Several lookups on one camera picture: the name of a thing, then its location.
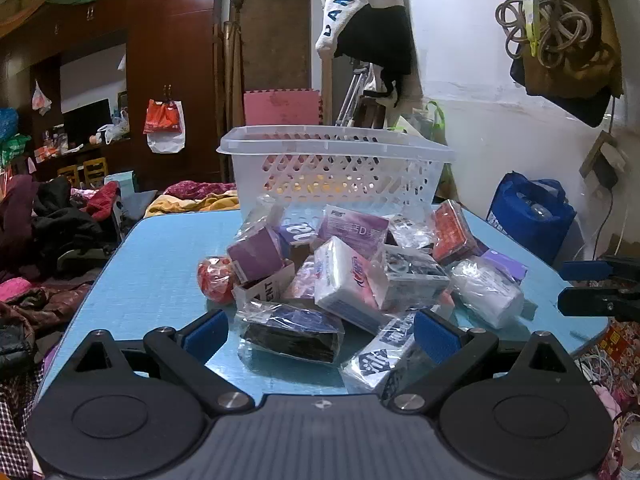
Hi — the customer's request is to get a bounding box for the wall power socket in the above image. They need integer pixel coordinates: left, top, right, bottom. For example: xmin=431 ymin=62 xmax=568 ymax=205
xmin=580 ymin=132 xmax=630 ymax=191

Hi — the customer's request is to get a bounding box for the blue white printed packet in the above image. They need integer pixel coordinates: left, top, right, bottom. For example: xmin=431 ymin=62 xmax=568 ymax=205
xmin=341 ymin=310 xmax=426 ymax=395

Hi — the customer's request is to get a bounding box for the black hanging garment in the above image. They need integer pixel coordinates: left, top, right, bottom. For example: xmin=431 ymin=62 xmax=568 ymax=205
xmin=334 ymin=4 xmax=417 ymax=98

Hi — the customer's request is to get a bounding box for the pile of dark clothes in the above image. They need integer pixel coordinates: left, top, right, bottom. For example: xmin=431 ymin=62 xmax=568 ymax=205
xmin=0 ymin=175 xmax=123 ymax=286

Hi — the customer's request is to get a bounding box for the blue plastic bag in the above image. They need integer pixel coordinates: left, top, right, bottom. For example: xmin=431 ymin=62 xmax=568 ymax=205
xmin=0 ymin=107 xmax=20 ymax=145

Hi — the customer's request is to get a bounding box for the small cardboard box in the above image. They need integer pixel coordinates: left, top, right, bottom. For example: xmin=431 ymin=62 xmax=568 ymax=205
xmin=232 ymin=259 xmax=297 ymax=312

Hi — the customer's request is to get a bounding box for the red packet in clear wrap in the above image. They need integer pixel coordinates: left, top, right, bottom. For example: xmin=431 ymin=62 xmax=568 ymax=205
xmin=431 ymin=200 xmax=479 ymax=266

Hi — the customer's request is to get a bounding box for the green white bag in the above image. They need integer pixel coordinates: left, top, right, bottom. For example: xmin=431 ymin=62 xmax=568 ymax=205
xmin=392 ymin=100 xmax=447 ymax=143

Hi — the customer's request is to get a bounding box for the small hanging plastic bag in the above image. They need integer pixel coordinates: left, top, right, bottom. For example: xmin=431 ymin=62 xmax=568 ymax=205
xmin=32 ymin=80 xmax=53 ymax=116

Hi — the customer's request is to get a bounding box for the blue shopping bag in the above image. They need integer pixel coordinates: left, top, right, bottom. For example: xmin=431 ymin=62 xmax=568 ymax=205
xmin=486 ymin=171 xmax=577 ymax=266

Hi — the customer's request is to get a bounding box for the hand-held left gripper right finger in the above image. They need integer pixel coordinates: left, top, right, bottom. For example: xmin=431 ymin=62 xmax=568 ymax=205
xmin=380 ymin=308 xmax=577 ymax=413

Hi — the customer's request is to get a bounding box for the clear plastic bag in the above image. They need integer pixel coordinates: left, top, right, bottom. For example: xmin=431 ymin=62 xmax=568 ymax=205
xmin=239 ymin=195 xmax=285 ymax=241

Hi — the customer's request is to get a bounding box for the black packet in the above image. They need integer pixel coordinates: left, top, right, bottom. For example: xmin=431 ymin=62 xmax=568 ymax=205
xmin=235 ymin=300 xmax=346 ymax=367

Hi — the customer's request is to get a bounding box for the white plastic bag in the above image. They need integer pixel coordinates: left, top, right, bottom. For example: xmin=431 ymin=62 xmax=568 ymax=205
xmin=146 ymin=101 xmax=187 ymax=154

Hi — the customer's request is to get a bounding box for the flat purple packet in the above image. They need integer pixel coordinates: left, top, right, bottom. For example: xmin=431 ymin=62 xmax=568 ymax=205
xmin=479 ymin=249 xmax=529 ymax=282

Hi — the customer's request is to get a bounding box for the metal folding stand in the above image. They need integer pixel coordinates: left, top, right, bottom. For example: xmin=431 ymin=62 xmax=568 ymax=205
xmin=332 ymin=60 xmax=388 ymax=128

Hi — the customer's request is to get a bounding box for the small purple white packet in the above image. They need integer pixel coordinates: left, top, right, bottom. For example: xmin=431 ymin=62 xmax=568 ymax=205
xmin=279 ymin=220 xmax=322 ymax=250

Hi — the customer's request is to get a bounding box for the coil of rope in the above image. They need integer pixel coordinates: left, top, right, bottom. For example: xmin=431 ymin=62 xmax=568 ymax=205
xmin=495 ymin=0 xmax=593 ymax=68

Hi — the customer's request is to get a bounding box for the brown wooden wardrobe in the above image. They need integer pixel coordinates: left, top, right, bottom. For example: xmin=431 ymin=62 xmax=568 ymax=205
xmin=0 ymin=0 xmax=226 ymax=191

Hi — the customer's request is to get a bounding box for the green plastic bag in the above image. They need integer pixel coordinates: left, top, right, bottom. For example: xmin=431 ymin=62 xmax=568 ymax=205
xmin=0 ymin=132 xmax=32 ymax=168

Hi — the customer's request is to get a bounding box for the brown hanging bag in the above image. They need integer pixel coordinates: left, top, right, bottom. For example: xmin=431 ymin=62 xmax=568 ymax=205
xmin=510 ymin=0 xmax=625 ymax=128

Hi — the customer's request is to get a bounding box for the yellow blanket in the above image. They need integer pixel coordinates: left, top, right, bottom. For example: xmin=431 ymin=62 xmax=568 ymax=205
xmin=145 ymin=192 xmax=242 ymax=218

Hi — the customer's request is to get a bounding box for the large purple tissue pack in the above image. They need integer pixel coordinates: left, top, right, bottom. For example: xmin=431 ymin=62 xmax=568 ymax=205
xmin=317 ymin=205 xmax=391 ymax=261

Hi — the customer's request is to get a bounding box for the pink foam mat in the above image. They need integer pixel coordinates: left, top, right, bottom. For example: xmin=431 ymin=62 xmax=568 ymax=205
xmin=243 ymin=90 xmax=323 ymax=127

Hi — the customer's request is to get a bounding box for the white packet in clear bag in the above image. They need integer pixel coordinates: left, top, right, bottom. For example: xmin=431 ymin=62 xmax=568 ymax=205
xmin=449 ymin=256 xmax=526 ymax=330

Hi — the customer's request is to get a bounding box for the orange plastic bag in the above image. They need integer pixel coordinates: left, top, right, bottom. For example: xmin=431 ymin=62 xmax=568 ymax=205
xmin=143 ymin=99 xmax=182 ymax=136

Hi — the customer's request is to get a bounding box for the black television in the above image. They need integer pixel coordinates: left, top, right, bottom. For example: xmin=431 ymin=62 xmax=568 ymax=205
xmin=62 ymin=99 xmax=112 ymax=141

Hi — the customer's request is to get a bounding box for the white plastic basket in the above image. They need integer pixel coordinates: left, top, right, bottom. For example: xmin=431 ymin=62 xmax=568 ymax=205
xmin=216 ymin=126 xmax=457 ymax=222

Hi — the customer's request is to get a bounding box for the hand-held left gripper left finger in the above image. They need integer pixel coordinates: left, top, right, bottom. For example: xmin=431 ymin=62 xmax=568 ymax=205
xmin=75 ymin=308 xmax=253 ymax=415

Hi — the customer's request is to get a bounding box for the white hooded sweatshirt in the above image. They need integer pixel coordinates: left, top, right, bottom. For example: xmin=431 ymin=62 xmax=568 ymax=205
xmin=315 ymin=0 xmax=426 ymax=111

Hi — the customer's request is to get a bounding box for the wooden board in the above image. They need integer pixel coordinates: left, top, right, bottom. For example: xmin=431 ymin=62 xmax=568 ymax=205
xmin=231 ymin=0 xmax=312 ymax=96

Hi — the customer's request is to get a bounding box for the red round packet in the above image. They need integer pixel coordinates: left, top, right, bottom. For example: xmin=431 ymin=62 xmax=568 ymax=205
xmin=196 ymin=256 xmax=237 ymax=305

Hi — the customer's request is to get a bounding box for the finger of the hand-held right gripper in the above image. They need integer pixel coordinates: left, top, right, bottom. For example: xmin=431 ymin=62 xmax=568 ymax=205
xmin=559 ymin=255 xmax=640 ymax=283
xmin=557 ymin=282 xmax=640 ymax=322

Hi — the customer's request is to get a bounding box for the black white printed pack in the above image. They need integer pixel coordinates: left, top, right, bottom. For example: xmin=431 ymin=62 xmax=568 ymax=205
xmin=384 ymin=245 xmax=452 ymax=312

